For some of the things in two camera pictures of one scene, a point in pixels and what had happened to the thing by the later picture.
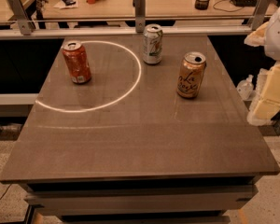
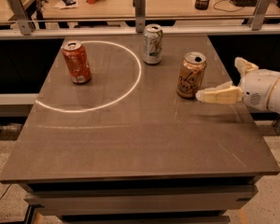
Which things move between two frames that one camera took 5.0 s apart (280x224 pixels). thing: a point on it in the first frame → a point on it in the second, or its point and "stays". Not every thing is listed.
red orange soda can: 77,63 stays
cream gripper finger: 258,37 → 243,67
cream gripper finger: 271,93 → 223,93
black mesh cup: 202,2 stays
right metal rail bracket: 261,7 stays
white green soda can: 152,44 stays
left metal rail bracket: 24,23 stays
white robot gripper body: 278,36 → 258,87
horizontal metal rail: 117,34 stays
